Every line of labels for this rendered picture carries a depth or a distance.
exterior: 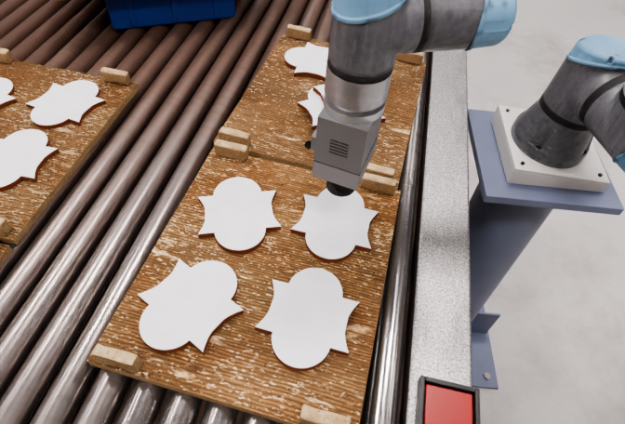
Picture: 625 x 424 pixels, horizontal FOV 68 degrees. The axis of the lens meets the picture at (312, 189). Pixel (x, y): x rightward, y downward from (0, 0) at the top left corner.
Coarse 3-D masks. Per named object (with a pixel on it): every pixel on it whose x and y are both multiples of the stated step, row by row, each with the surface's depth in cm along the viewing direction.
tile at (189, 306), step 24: (216, 264) 67; (168, 288) 64; (192, 288) 64; (216, 288) 65; (144, 312) 62; (168, 312) 62; (192, 312) 62; (216, 312) 62; (240, 312) 63; (144, 336) 60; (168, 336) 60; (192, 336) 60
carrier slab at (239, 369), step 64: (192, 192) 77; (320, 192) 79; (192, 256) 69; (256, 256) 70; (384, 256) 71; (128, 320) 62; (256, 320) 63; (192, 384) 57; (256, 384) 58; (320, 384) 58
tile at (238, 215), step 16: (224, 192) 76; (240, 192) 76; (256, 192) 77; (272, 192) 77; (208, 208) 74; (224, 208) 74; (240, 208) 74; (256, 208) 74; (272, 208) 75; (208, 224) 72; (224, 224) 72; (240, 224) 72; (256, 224) 72; (272, 224) 73; (224, 240) 70; (240, 240) 70; (256, 240) 70
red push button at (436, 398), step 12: (432, 396) 59; (444, 396) 59; (456, 396) 59; (468, 396) 59; (432, 408) 58; (444, 408) 58; (456, 408) 58; (468, 408) 58; (432, 420) 57; (444, 420) 57; (456, 420) 57; (468, 420) 57
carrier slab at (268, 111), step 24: (288, 48) 108; (264, 72) 101; (288, 72) 102; (408, 72) 104; (264, 96) 95; (288, 96) 96; (408, 96) 98; (240, 120) 90; (264, 120) 90; (288, 120) 91; (408, 120) 93; (264, 144) 86; (288, 144) 86; (384, 144) 88
